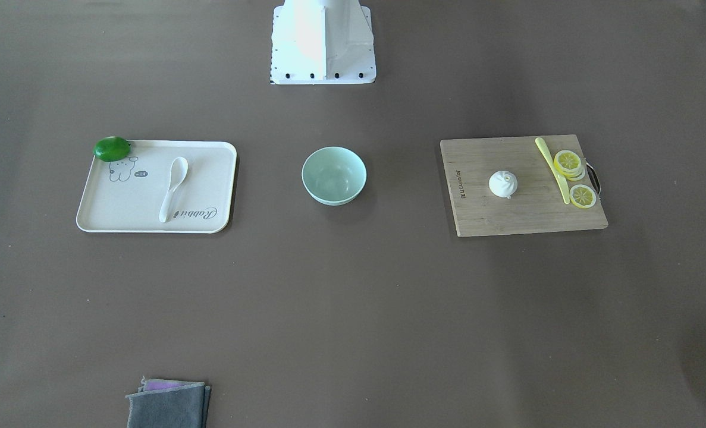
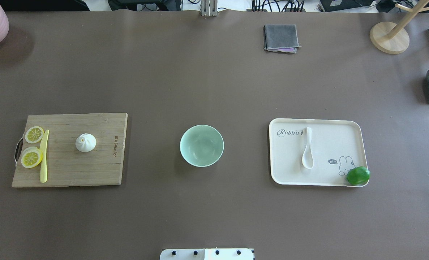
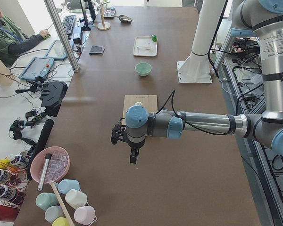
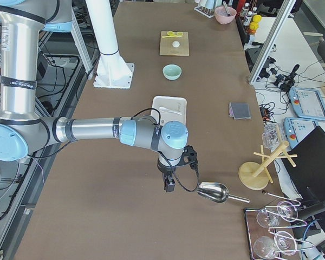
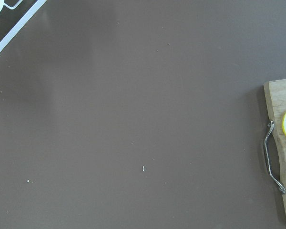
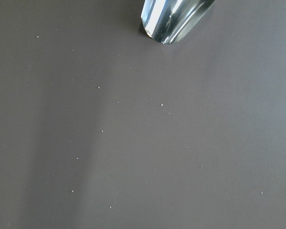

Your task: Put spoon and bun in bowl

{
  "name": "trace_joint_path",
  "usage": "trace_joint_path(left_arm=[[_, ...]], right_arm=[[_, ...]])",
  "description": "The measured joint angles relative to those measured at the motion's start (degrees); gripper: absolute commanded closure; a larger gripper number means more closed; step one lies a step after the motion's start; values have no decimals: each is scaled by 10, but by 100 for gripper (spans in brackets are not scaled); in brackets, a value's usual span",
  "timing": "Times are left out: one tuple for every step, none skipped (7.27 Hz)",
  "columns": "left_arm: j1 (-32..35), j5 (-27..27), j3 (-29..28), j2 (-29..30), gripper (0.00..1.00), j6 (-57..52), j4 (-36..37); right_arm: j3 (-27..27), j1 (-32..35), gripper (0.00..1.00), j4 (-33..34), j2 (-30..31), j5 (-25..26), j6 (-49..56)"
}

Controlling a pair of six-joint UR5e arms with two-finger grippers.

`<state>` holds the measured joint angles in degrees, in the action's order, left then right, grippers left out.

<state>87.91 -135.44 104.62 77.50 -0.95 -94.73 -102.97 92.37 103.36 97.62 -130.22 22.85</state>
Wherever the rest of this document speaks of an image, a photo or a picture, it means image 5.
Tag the wooden cutting board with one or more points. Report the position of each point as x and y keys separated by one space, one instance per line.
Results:
x=275 y=95

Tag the metal cutting board handle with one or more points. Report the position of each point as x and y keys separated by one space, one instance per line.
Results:
x=270 y=127

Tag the white wire dish rack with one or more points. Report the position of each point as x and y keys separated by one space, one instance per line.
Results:
x=14 y=15

